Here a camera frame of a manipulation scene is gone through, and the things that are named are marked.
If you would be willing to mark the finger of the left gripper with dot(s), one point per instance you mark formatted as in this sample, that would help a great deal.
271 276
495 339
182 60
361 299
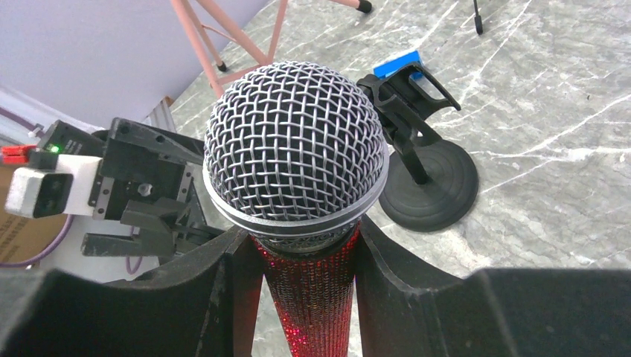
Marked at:
146 244
167 216

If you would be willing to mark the pink perforated music stand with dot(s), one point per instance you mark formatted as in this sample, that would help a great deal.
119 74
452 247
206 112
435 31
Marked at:
236 37

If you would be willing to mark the far black round mic stand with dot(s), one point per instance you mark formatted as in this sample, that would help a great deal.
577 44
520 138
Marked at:
432 182

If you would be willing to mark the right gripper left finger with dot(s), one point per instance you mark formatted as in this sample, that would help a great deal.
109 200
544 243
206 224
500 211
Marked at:
203 303

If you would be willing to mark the black tripod shock mount stand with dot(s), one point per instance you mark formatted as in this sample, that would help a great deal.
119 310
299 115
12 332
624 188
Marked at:
477 19

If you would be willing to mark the red glitter microphone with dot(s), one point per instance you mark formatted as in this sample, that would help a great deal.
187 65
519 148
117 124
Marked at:
295 156

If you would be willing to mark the blue and white toy block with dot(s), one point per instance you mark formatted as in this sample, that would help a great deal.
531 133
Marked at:
391 66

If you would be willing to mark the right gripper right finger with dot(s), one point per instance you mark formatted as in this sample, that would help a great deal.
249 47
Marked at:
408 307

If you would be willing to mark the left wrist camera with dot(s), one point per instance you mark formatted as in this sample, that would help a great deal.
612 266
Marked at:
66 188

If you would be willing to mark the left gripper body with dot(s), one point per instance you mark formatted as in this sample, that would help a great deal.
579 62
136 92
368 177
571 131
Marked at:
142 163

